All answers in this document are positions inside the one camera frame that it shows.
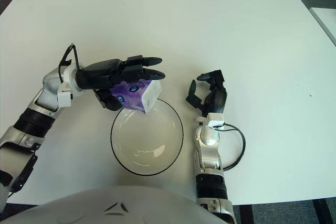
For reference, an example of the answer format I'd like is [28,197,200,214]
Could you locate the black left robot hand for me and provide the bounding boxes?
[75,55,166,111]

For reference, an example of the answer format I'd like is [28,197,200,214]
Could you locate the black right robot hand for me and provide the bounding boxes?
[185,69,228,116]

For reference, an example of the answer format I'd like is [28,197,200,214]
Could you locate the purple tissue paper pack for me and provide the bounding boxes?
[109,78,162,115]

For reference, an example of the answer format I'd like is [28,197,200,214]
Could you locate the white plate with black rim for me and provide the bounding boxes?
[110,97,184,176]

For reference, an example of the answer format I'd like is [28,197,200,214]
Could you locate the black table leg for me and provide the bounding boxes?
[312,199,330,224]
[238,204,255,224]

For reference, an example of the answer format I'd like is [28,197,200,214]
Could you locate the white side table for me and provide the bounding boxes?
[309,7,336,46]

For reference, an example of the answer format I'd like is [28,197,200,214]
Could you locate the grey robot torso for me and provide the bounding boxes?
[0,184,237,224]

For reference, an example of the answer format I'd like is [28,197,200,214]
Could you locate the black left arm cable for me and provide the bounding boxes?
[58,42,81,84]

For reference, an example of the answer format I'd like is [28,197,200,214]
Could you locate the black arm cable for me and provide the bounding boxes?
[58,42,81,84]
[214,123,246,172]

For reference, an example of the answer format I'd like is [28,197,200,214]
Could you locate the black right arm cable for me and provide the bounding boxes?
[214,123,246,172]

